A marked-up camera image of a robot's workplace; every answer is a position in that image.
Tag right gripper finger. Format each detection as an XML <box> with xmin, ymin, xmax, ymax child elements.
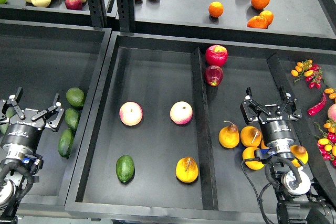
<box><xmin>275</xmin><ymin>85</ymin><xmax>302</xmax><ymax>121</ymax></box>
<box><xmin>240</xmin><ymin>87</ymin><xmax>268</xmax><ymax>124</ymax></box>

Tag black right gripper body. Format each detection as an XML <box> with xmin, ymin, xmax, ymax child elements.
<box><xmin>258</xmin><ymin>112</ymin><xmax>296</xmax><ymax>148</ymax></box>

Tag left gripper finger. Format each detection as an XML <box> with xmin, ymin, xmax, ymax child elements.
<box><xmin>1</xmin><ymin>87</ymin><xmax>25</xmax><ymax>123</ymax></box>
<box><xmin>30</xmin><ymin>93</ymin><xmax>65</xmax><ymax>132</ymax></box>

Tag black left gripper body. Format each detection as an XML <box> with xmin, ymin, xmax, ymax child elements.
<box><xmin>1</xmin><ymin>109</ymin><xmax>43</xmax><ymax>153</ymax></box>

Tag green avocado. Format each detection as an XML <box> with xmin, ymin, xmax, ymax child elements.
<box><xmin>115</xmin><ymin>155</ymin><xmax>135</xmax><ymax>183</ymax></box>
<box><xmin>66</xmin><ymin>87</ymin><xmax>85</xmax><ymax>108</ymax></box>
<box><xmin>58</xmin><ymin>129</ymin><xmax>74</xmax><ymax>158</ymax></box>
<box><xmin>65</xmin><ymin>108</ymin><xmax>80</xmax><ymax>131</ymax></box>
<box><xmin>0</xmin><ymin>107</ymin><xmax>16</xmax><ymax>135</ymax></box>

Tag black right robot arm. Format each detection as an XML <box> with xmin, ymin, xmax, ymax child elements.
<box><xmin>240</xmin><ymin>87</ymin><xmax>335</xmax><ymax>223</ymax></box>

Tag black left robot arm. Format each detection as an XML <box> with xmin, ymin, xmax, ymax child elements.
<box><xmin>1</xmin><ymin>88</ymin><xmax>65</xmax><ymax>223</ymax></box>

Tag central yellow pear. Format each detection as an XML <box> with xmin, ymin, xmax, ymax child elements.
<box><xmin>260</xmin><ymin>140</ymin><xmax>269</xmax><ymax>149</ymax></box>

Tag red chili pepper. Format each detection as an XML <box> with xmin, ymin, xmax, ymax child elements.
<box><xmin>307</xmin><ymin>93</ymin><xmax>327</xmax><ymax>116</ymax></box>

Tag upper cherry tomato bunch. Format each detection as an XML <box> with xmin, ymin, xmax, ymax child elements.
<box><xmin>291</xmin><ymin>59</ymin><xmax>323</xmax><ymax>89</ymax></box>

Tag cherry tomato bunch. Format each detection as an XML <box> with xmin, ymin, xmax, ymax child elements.
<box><xmin>314</xmin><ymin>119</ymin><xmax>335</xmax><ymax>167</ymax></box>
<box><xmin>291</xmin><ymin>59</ymin><xmax>323</xmax><ymax>89</ymax></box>

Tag pink peach at right edge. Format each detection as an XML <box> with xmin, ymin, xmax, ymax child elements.
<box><xmin>327</xmin><ymin>104</ymin><xmax>336</xmax><ymax>121</ymax></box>

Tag orange cherry tomatoes pair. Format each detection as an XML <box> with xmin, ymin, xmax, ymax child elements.
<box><xmin>324</xmin><ymin>88</ymin><xmax>336</xmax><ymax>99</ymax></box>

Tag lower cherry tomato bunch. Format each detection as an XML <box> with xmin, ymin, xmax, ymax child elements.
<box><xmin>314</xmin><ymin>119</ymin><xmax>335</xmax><ymax>167</ymax></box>

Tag black left tray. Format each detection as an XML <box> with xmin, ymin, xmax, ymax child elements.
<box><xmin>1</xmin><ymin>20</ymin><xmax>112</xmax><ymax>215</ymax></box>

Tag black tray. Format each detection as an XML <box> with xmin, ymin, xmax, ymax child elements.
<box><xmin>1</xmin><ymin>20</ymin><xmax>112</xmax><ymax>215</ymax></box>
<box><xmin>65</xmin><ymin>32</ymin><xmax>335</xmax><ymax>223</ymax></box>

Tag bright red apple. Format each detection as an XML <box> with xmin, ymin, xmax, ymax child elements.
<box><xmin>205</xmin><ymin>45</ymin><xmax>228</xmax><ymax>67</ymax></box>

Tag black middle tray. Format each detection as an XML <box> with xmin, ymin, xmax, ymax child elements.
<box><xmin>65</xmin><ymin>32</ymin><xmax>335</xmax><ymax>223</ymax></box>

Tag left pink peach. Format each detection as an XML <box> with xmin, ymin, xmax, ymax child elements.
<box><xmin>119</xmin><ymin>101</ymin><xmax>143</xmax><ymax>126</ymax></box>

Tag orange on shelf bottom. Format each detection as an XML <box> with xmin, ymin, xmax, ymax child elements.
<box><xmin>247</xmin><ymin>15</ymin><xmax>268</xmax><ymax>29</ymax></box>

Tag orange on shelf lower right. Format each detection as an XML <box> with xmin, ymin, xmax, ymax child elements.
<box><xmin>259</xmin><ymin>10</ymin><xmax>274</xmax><ymax>26</ymax></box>

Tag orange on shelf centre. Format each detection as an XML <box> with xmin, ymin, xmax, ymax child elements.
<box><xmin>208</xmin><ymin>2</ymin><xmax>224</xmax><ymax>18</ymax></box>

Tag dark red apple on shelf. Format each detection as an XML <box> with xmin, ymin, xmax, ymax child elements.
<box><xmin>65</xmin><ymin>0</ymin><xmax>82</xmax><ymax>10</ymax></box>

